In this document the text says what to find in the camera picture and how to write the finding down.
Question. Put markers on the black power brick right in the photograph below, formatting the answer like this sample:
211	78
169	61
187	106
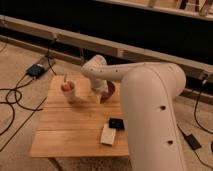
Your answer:
192	142

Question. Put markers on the dark red ceramic bowl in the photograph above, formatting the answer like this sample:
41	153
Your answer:
109	93

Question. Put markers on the white rectangular box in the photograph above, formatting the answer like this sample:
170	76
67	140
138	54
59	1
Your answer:
108	135

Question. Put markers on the wooden table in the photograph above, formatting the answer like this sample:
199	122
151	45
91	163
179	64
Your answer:
74	129

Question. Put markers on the white paper cup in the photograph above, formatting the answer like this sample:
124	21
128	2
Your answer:
70	95

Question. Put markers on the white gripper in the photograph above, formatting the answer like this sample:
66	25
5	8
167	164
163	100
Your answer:
98	87

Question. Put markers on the black rectangular phone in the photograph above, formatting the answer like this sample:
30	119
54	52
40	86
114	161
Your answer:
116	123

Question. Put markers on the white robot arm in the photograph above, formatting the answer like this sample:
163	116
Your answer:
147	90

